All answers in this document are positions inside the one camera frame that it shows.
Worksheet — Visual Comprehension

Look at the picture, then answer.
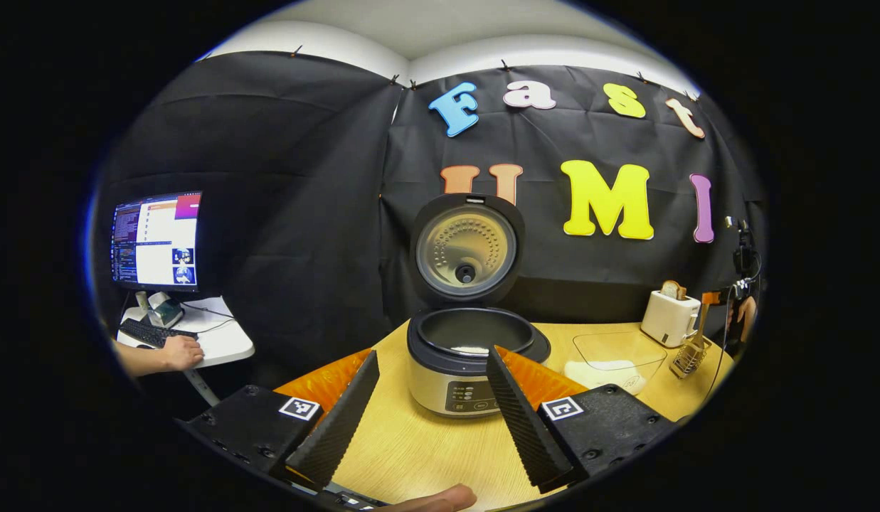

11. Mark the clear plastic rice container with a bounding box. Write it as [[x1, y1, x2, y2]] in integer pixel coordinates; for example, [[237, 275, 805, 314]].
[[562, 331, 669, 396]]

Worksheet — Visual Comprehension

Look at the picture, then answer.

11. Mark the white side desk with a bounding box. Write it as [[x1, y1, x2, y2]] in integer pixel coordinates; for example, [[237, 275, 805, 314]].
[[116, 295, 255, 407]]

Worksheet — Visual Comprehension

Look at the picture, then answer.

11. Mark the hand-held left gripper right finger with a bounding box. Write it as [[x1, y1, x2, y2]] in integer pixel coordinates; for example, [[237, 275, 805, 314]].
[[486, 345, 679, 495]]

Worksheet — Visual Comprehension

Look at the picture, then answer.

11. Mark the white toaster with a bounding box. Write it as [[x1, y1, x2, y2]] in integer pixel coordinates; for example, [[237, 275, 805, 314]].
[[640, 289, 702, 348]]

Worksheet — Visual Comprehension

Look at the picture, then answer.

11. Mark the teal and white box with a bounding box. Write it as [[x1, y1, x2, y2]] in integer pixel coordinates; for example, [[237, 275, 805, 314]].
[[147, 293, 186, 329]]

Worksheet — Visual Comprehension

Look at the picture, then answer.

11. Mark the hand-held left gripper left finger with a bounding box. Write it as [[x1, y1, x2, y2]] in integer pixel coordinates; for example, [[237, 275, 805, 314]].
[[175, 348, 381, 493]]

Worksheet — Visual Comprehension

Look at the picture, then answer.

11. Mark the black keyboard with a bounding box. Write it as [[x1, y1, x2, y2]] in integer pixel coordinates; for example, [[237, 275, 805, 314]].
[[118, 318, 198, 349]]

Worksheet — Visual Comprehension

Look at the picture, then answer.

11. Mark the computer monitor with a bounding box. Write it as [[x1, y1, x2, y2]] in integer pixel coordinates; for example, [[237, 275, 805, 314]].
[[111, 191, 203, 292]]

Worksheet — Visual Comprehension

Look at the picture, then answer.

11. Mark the clear chopstick holder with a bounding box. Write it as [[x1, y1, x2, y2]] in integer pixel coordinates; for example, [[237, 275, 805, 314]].
[[669, 334, 714, 380]]

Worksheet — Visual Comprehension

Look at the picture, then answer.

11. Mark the black backdrop cloth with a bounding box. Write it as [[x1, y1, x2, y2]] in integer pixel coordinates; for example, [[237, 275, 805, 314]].
[[91, 50, 768, 399]]

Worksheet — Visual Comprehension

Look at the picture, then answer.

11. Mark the grey silver rice cooker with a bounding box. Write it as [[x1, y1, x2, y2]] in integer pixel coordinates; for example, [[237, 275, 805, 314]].
[[406, 192, 553, 419]]

